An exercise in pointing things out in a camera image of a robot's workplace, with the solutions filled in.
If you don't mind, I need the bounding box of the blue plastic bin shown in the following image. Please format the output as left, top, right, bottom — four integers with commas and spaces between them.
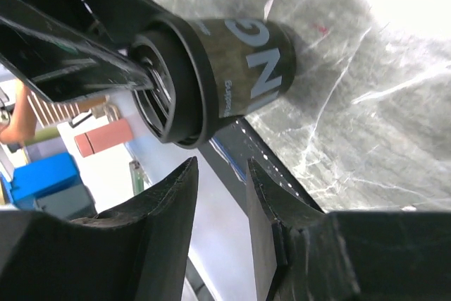
2, 152, 97, 220

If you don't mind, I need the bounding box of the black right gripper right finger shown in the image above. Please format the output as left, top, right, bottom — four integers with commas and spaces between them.
247, 160, 450, 300

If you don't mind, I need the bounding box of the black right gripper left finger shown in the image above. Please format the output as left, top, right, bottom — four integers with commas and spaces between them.
1, 157, 199, 300

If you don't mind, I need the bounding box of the red brown box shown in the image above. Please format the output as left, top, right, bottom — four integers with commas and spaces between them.
74, 118, 133, 157

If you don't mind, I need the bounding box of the black takeout coffee cup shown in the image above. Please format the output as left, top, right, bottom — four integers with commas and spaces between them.
193, 18, 297, 118

